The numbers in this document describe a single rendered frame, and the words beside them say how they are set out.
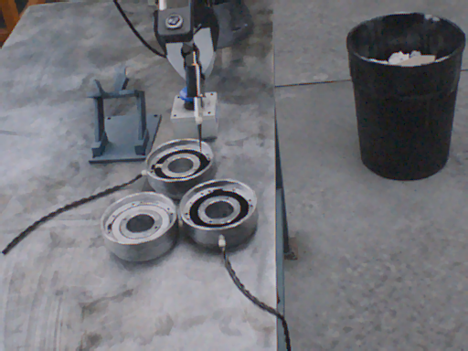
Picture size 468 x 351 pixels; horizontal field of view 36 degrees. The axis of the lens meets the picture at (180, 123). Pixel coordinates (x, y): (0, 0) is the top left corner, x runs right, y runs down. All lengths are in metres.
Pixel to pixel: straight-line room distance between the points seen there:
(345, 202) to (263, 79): 1.01
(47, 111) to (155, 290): 0.53
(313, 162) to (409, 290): 0.62
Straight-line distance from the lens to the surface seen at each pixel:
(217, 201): 1.01
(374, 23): 2.35
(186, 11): 0.98
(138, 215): 1.02
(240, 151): 1.14
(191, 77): 1.08
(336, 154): 2.47
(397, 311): 1.97
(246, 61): 1.39
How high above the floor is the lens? 1.46
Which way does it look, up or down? 33 degrees down
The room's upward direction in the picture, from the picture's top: 11 degrees counter-clockwise
